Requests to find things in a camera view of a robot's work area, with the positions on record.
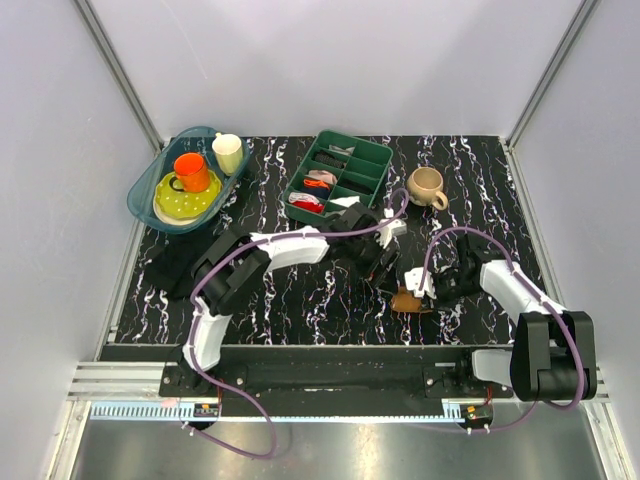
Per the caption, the black rolled cloth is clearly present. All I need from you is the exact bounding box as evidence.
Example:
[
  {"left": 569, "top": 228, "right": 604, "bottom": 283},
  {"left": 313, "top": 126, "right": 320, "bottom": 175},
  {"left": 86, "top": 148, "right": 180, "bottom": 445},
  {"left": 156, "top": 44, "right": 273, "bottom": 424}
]
[{"left": 313, "top": 151, "right": 346, "bottom": 170}]

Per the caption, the grey folded cloth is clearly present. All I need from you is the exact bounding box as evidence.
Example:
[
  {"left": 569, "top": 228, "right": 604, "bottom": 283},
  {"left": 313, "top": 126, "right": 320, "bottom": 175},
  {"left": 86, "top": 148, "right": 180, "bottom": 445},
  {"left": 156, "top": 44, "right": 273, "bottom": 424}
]
[{"left": 329, "top": 145, "right": 355, "bottom": 156}]

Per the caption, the brown underwear beige waistband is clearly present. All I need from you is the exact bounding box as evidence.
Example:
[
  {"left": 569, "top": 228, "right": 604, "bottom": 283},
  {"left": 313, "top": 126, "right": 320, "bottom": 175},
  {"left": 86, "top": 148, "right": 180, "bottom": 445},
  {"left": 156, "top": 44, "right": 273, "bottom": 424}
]
[{"left": 390, "top": 287, "right": 432, "bottom": 314}]

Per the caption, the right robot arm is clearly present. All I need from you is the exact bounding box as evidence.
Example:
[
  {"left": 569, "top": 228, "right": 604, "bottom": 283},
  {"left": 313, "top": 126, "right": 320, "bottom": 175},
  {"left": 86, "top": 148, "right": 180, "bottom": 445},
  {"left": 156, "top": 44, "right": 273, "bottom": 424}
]
[{"left": 428, "top": 231, "right": 597, "bottom": 408}]

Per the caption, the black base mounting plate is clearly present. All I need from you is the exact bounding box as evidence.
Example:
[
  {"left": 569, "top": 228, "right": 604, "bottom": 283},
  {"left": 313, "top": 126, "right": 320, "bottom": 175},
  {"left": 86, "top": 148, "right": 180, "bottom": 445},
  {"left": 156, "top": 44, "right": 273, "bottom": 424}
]
[{"left": 158, "top": 344, "right": 515, "bottom": 419}]

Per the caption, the red white rolled cloth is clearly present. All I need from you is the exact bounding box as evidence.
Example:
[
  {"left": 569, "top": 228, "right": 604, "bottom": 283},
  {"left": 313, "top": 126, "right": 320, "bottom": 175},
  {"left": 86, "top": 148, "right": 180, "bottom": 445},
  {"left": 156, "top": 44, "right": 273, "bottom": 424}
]
[{"left": 288, "top": 191, "right": 324, "bottom": 214}]

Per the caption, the cream yellow cup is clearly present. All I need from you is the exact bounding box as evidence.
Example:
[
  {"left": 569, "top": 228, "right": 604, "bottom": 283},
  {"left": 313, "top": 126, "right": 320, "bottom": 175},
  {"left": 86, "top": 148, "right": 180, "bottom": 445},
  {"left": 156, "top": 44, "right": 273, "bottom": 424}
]
[{"left": 212, "top": 132, "right": 244, "bottom": 176}]

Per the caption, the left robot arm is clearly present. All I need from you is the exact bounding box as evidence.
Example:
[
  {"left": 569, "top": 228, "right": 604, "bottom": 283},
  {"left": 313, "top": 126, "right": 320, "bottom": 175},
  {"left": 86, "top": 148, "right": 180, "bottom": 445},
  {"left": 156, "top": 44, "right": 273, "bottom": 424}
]
[{"left": 180, "top": 202, "right": 406, "bottom": 396}]

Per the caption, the black cloth pile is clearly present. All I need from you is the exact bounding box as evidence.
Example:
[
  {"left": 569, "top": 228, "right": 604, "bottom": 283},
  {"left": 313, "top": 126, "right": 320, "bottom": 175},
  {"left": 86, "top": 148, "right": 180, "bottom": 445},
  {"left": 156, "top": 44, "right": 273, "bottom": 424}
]
[{"left": 146, "top": 232, "right": 219, "bottom": 301}]

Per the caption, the aluminium frame post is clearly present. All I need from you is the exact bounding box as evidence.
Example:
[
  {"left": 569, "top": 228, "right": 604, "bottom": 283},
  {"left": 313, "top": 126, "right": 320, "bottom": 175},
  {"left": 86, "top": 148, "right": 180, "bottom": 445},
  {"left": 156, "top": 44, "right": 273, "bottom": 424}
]
[
  {"left": 71, "top": 0, "right": 164, "bottom": 153},
  {"left": 504, "top": 0, "right": 600, "bottom": 150}
]

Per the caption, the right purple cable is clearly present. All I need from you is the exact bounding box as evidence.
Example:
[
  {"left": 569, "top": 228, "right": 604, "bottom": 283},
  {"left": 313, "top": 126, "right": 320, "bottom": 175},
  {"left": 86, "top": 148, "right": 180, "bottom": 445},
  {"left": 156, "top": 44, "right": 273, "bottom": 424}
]
[{"left": 417, "top": 227, "right": 586, "bottom": 435}]

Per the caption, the left aluminium frame post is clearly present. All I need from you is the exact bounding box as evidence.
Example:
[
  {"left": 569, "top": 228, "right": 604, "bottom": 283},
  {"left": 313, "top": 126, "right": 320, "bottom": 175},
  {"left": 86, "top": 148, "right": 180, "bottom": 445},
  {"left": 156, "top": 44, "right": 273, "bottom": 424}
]
[{"left": 71, "top": 0, "right": 164, "bottom": 153}]

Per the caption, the pink grey rolled cloth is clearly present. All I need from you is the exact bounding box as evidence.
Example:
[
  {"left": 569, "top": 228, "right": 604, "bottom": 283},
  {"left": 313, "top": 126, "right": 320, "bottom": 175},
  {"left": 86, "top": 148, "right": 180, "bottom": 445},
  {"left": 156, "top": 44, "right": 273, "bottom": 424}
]
[{"left": 307, "top": 170, "right": 337, "bottom": 185}]

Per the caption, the right aluminium frame post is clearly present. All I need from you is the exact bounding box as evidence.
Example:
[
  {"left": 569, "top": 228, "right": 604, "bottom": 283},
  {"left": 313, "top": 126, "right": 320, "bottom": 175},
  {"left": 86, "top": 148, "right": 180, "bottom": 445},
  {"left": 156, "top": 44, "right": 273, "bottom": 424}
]
[{"left": 504, "top": 0, "right": 600, "bottom": 150}]

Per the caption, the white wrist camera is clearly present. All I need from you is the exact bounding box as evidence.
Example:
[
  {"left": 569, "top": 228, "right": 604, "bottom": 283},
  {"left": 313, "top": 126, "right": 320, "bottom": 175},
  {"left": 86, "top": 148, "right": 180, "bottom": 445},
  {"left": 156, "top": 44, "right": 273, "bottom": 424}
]
[
  {"left": 377, "top": 208, "right": 407, "bottom": 249},
  {"left": 404, "top": 267, "right": 436, "bottom": 299}
]

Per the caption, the green compartment organizer tray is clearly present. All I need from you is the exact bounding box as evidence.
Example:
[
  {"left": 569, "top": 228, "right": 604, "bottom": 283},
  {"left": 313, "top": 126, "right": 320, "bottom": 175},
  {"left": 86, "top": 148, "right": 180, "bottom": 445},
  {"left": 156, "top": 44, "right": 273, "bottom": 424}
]
[{"left": 281, "top": 130, "right": 393, "bottom": 225}]

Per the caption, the beige ceramic mug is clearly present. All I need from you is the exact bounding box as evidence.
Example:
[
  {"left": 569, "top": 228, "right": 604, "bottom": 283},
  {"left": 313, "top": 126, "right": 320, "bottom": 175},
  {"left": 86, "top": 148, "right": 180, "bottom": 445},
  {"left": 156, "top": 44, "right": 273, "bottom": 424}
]
[{"left": 407, "top": 167, "right": 449, "bottom": 211}]

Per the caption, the yellow-green dotted plate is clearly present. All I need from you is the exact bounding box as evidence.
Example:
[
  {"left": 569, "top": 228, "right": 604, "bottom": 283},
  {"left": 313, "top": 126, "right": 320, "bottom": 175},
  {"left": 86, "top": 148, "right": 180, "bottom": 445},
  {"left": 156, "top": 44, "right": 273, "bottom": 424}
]
[{"left": 153, "top": 169, "right": 223, "bottom": 226}]

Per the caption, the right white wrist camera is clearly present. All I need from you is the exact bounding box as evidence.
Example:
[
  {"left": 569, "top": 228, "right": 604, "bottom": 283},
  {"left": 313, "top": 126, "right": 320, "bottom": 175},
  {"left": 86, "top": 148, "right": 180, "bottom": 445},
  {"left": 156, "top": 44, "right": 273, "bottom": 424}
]
[{"left": 404, "top": 267, "right": 436, "bottom": 299}]

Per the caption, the orange mug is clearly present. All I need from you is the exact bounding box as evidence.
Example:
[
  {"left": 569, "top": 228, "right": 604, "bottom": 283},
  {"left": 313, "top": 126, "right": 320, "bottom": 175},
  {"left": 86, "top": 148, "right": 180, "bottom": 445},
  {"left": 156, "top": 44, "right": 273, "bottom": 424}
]
[{"left": 170, "top": 153, "right": 211, "bottom": 193}]

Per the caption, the orange navy rolled cloth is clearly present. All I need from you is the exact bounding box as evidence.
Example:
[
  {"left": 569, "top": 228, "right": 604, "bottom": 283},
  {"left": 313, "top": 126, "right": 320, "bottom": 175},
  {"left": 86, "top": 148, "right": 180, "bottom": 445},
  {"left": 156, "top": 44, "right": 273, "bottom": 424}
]
[{"left": 303, "top": 178, "right": 331, "bottom": 191}]

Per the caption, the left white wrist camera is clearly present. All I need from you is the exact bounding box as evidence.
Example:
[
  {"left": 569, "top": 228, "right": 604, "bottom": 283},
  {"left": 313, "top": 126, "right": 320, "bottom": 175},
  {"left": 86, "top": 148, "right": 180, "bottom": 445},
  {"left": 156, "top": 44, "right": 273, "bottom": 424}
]
[{"left": 377, "top": 208, "right": 407, "bottom": 249}]

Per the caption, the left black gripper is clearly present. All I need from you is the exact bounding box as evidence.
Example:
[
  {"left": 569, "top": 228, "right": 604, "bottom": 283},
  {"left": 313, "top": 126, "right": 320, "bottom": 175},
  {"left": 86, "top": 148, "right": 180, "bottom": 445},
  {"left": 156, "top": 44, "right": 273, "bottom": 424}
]
[{"left": 345, "top": 233, "right": 401, "bottom": 296}]

